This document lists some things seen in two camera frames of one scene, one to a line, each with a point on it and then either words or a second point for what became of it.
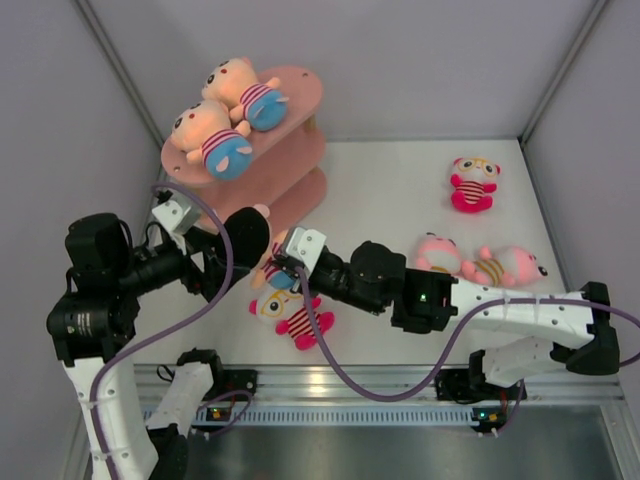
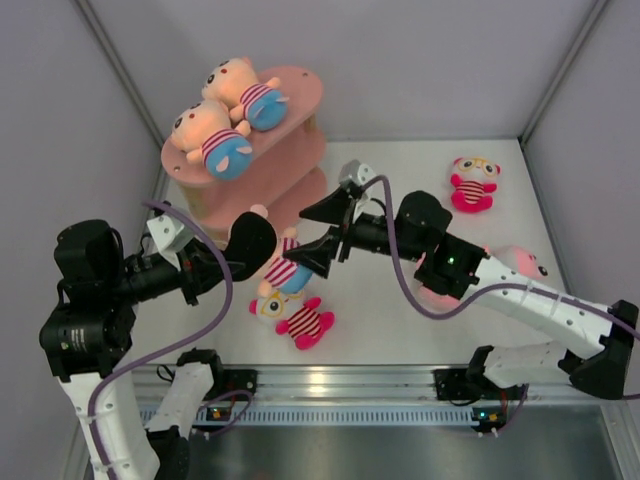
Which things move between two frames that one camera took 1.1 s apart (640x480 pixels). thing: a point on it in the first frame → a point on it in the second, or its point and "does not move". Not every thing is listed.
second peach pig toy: x=204 y=129 does not move
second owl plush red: x=474 y=180 does not move
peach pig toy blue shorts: x=234 y=82 does not move
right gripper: x=287 y=267 → x=335 y=209
